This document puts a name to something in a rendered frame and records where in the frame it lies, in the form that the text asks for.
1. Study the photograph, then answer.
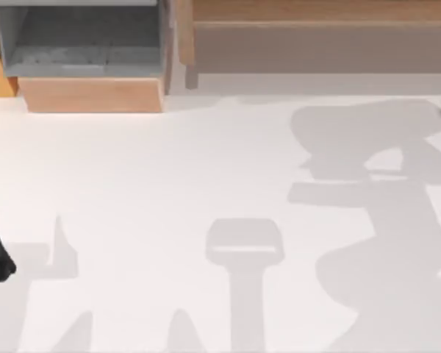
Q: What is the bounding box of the pale wooden drawer front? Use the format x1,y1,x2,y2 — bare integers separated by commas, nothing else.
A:
17,76,165,113

